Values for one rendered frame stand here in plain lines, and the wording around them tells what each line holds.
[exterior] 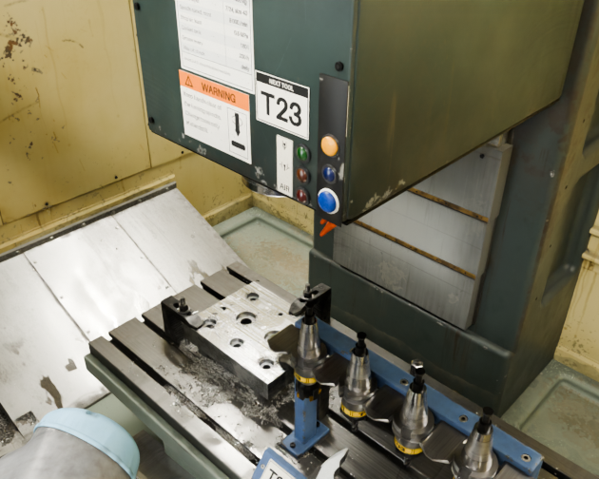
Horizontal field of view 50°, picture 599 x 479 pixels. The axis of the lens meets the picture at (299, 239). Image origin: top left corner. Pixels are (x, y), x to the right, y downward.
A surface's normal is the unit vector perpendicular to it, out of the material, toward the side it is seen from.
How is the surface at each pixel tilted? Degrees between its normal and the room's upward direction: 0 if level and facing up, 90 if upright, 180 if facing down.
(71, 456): 12
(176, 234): 24
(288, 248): 0
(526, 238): 90
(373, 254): 90
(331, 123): 90
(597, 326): 90
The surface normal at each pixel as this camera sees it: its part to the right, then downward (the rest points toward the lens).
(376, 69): 0.72, 0.38
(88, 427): 0.33, -0.80
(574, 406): 0.00, -0.84
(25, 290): 0.30, -0.61
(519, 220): -0.69, 0.39
